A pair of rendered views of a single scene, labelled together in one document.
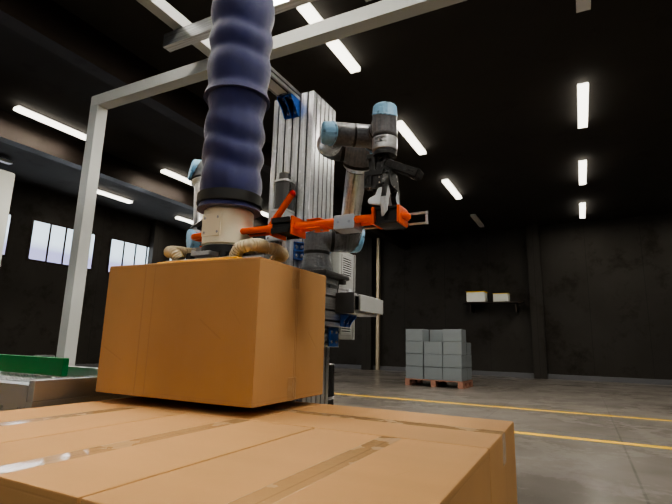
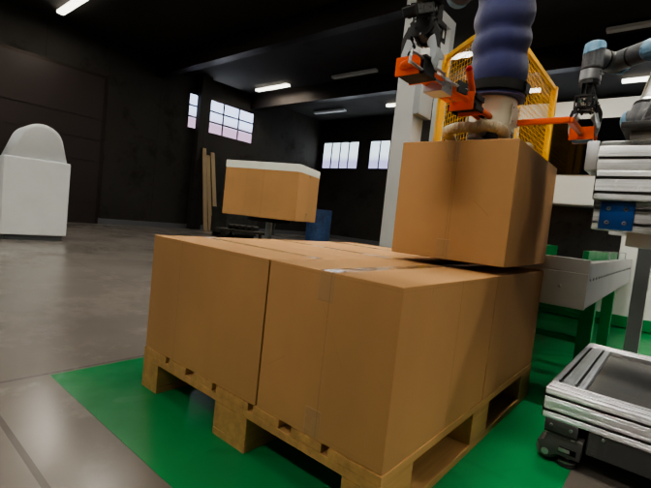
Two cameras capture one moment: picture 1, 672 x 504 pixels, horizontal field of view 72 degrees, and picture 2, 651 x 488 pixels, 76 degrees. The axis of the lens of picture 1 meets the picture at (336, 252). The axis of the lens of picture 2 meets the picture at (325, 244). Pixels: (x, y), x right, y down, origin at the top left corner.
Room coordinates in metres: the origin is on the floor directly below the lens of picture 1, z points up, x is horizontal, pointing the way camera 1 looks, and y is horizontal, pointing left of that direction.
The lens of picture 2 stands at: (1.35, -1.36, 0.67)
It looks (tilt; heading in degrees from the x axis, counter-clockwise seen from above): 4 degrees down; 102
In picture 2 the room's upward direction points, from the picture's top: 6 degrees clockwise
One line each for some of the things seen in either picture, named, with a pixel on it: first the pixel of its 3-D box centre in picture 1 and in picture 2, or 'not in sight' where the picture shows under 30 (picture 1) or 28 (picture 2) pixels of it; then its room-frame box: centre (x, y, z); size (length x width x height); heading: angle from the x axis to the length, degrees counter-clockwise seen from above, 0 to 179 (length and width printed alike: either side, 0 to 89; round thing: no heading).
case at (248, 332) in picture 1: (217, 330); (479, 207); (1.57, 0.39, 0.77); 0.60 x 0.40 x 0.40; 64
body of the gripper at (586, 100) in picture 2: not in sight; (587, 97); (1.93, 0.49, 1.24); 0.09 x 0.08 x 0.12; 62
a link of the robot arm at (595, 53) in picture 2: not in sight; (594, 56); (1.94, 0.50, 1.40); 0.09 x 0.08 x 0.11; 28
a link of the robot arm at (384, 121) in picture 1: (384, 122); not in sight; (1.31, -0.14, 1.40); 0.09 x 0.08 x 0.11; 7
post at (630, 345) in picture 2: not in sight; (640, 285); (2.45, 1.01, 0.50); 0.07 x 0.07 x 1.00; 63
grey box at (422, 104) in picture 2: not in sight; (423, 96); (1.28, 1.81, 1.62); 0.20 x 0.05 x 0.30; 63
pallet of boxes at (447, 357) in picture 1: (438, 357); not in sight; (9.14, -2.02, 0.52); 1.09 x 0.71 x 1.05; 60
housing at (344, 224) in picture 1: (348, 224); (438, 86); (1.35, -0.03, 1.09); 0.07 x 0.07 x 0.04; 62
